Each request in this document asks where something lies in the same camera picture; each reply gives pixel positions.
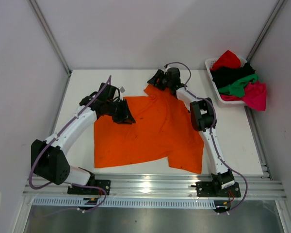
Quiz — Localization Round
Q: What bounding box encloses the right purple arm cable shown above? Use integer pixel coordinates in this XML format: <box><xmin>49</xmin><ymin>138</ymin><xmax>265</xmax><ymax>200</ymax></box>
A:
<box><xmin>163</xmin><ymin>62</ymin><xmax>248</xmax><ymax>216</ymax></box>

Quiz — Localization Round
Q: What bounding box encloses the green t shirt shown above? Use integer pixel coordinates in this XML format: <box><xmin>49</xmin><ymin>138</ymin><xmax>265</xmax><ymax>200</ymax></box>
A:
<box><xmin>218</xmin><ymin>74</ymin><xmax>259</xmax><ymax>98</ymax></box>

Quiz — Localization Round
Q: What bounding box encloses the aluminium mounting rail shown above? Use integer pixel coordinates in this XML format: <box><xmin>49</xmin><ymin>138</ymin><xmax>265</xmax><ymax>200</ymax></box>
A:
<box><xmin>23</xmin><ymin>171</ymin><xmax>287</xmax><ymax>201</ymax></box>

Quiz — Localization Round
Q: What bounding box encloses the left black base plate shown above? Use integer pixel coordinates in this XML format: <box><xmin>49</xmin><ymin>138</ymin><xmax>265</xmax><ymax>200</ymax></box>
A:
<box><xmin>67</xmin><ymin>179</ymin><xmax>111</xmax><ymax>195</ymax></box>

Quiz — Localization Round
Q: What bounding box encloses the slotted grey cable duct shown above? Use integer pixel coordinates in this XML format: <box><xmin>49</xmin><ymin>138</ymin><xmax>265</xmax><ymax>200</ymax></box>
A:
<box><xmin>32</xmin><ymin>197</ymin><xmax>215</xmax><ymax>209</ymax></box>

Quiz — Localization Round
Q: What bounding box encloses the red t shirt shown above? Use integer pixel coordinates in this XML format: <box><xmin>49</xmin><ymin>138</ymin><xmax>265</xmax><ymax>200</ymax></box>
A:
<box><xmin>211</xmin><ymin>50</ymin><xmax>241</xmax><ymax>71</ymax></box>

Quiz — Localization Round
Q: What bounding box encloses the magenta t shirt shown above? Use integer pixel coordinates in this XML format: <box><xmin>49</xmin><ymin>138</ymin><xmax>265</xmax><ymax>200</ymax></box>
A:
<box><xmin>220</xmin><ymin>81</ymin><xmax>267</xmax><ymax>111</ymax></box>

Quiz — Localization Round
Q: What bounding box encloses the orange t shirt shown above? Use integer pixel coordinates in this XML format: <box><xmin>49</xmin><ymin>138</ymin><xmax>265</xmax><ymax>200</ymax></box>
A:
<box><xmin>94</xmin><ymin>85</ymin><xmax>204</xmax><ymax>174</ymax></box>

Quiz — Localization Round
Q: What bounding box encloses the black t shirt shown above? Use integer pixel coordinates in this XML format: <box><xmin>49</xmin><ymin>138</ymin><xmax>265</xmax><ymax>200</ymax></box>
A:
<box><xmin>210</xmin><ymin>63</ymin><xmax>255</xmax><ymax>89</ymax></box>

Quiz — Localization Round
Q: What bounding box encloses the white plastic laundry basket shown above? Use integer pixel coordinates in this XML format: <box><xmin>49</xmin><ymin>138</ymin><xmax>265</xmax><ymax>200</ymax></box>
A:
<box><xmin>205</xmin><ymin>57</ymin><xmax>247</xmax><ymax>107</ymax></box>

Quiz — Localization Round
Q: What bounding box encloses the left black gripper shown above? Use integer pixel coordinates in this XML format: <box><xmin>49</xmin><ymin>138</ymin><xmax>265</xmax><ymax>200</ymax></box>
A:
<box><xmin>107</xmin><ymin>99</ymin><xmax>135</xmax><ymax>125</ymax></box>

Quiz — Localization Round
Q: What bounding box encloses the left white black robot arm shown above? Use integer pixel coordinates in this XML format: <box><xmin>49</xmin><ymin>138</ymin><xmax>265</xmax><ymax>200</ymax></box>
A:
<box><xmin>29</xmin><ymin>82</ymin><xmax>135</xmax><ymax>194</ymax></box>

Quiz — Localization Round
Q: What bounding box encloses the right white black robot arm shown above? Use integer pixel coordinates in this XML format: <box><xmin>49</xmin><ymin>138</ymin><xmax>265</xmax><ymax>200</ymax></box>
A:
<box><xmin>147</xmin><ymin>67</ymin><xmax>235</xmax><ymax>196</ymax></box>

